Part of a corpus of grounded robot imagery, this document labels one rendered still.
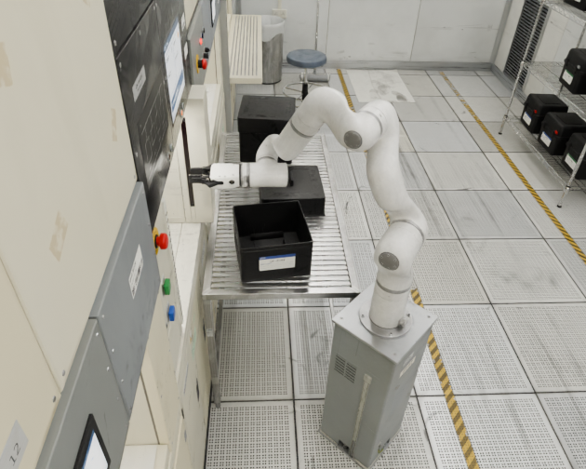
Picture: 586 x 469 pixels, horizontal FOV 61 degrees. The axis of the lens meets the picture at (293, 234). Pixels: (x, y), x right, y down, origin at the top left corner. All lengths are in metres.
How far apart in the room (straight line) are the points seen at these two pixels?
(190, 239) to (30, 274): 1.41
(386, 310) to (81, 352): 1.19
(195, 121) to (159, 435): 1.02
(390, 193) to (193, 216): 0.88
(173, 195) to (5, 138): 1.47
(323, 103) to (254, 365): 1.55
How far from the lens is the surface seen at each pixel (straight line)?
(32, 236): 0.60
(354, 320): 1.82
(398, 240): 1.51
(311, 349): 2.69
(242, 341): 2.72
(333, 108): 1.43
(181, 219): 2.05
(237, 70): 3.61
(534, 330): 3.13
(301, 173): 2.37
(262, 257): 1.85
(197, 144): 1.86
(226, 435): 2.42
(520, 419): 2.72
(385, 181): 1.46
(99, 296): 0.81
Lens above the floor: 2.11
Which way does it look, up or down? 39 degrees down
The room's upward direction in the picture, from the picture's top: 3 degrees clockwise
